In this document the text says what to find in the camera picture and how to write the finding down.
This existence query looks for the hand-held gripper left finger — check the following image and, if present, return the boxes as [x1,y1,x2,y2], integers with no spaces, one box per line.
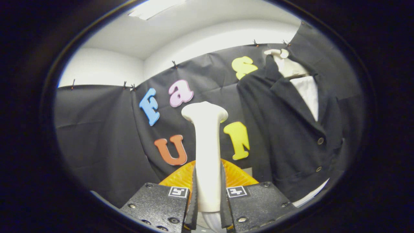
[119,160,198,233]

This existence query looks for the white garment steamer with hose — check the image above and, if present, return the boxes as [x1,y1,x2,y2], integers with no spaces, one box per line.
[181,101,229,232]

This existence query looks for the white mannequin torso on stand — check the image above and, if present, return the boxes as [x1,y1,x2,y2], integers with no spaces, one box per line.
[264,49,330,207]

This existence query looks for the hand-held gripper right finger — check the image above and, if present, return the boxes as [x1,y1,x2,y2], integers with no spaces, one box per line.
[221,159,298,233]

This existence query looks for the black button jacket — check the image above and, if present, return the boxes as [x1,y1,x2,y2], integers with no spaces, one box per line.
[237,53,346,203]

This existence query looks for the black backdrop cloth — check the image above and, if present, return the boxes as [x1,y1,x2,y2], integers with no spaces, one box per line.
[54,21,366,207]

